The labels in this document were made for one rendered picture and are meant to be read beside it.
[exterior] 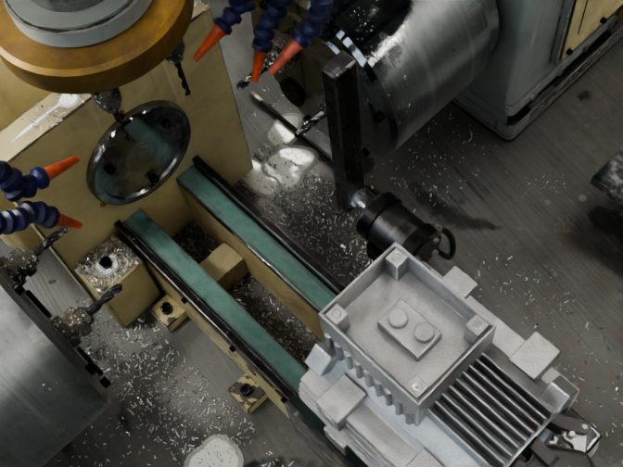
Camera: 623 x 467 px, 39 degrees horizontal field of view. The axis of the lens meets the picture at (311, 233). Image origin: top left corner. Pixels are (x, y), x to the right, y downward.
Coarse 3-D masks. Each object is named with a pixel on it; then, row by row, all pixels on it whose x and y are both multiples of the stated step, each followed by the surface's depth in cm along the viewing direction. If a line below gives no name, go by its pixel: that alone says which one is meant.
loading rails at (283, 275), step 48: (192, 192) 113; (144, 240) 111; (240, 240) 110; (288, 240) 108; (192, 288) 107; (288, 288) 108; (336, 288) 104; (240, 336) 103; (240, 384) 111; (288, 384) 100
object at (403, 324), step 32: (384, 256) 79; (352, 288) 78; (384, 288) 81; (416, 288) 80; (448, 288) 77; (320, 320) 78; (352, 320) 80; (384, 320) 78; (416, 320) 78; (448, 320) 79; (480, 320) 75; (352, 352) 77; (384, 352) 78; (416, 352) 76; (448, 352) 77; (480, 352) 77; (384, 384) 76; (448, 384) 76; (416, 416) 75
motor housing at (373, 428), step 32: (512, 352) 82; (320, 384) 83; (480, 384) 78; (512, 384) 77; (544, 384) 81; (320, 416) 86; (352, 416) 80; (384, 416) 80; (448, 416) 76; (480, 416) 75; (512, 416) 75; (544, 416) 75; (352, 448) 84; (384, 448) 79; (416, 448) 78; (448, 448) 77; (480, 448) 75; (512, 448) 74
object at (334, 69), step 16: (336, 64) 79; (352, 64) 79; (336, 80) 79; (352, 80) 81; (336, 96) 81; (352, 96) 83; (336, 112) 83; (352, 112) 85; (336, 128) 86; (352, 128) 87; (336, 144) 89; (352, 144) 90; (336, 160) 92; (352, 160) 92; (336, 176) 95; (352, 176) 95; (336, 192) 99; (352, 192) 98; (352, 208) 101
